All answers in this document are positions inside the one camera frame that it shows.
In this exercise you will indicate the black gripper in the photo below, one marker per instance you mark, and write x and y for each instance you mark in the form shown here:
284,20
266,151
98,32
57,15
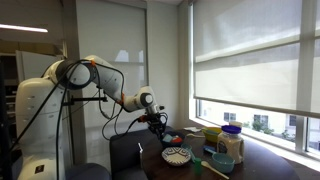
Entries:
157,122

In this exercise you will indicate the green cylinder block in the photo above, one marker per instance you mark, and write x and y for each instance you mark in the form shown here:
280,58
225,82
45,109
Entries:
197,166

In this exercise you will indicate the teal spoon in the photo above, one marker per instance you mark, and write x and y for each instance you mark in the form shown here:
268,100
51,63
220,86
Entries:
189,149

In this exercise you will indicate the white jar with blue lid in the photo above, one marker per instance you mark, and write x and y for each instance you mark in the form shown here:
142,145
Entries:
231,143

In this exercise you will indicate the white wooden spoon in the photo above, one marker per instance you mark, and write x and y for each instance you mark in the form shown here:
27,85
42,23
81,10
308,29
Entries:
195,136

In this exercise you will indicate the white patterned bowl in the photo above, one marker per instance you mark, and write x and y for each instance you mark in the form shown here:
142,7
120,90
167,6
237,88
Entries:
176,156

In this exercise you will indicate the yellow green bowl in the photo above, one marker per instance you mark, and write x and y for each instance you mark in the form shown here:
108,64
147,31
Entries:
211,133

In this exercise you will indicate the red wooden block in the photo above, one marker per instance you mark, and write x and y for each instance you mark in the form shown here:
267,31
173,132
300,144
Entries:
177,140

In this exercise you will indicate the dark grey chair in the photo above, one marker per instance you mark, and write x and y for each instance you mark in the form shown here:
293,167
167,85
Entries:
136,156

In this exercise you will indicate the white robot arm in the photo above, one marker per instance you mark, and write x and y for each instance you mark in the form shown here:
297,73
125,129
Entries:
75,75

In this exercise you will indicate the dark blue bowl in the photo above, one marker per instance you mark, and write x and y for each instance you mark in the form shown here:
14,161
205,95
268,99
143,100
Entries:
174,134

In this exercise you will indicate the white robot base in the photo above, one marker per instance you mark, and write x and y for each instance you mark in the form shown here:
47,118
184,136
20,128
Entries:
41,159

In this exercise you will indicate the blue flat item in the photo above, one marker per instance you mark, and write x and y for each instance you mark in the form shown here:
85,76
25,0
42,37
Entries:
209,149

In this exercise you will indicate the teal bowl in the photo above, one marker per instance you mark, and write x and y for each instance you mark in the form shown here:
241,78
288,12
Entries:
223,163

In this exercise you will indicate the light blue milk carton block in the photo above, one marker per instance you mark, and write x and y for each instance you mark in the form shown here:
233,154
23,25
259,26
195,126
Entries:
167,138

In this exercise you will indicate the white roller blind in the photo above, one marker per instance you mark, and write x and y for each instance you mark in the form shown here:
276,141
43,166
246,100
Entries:
262,54

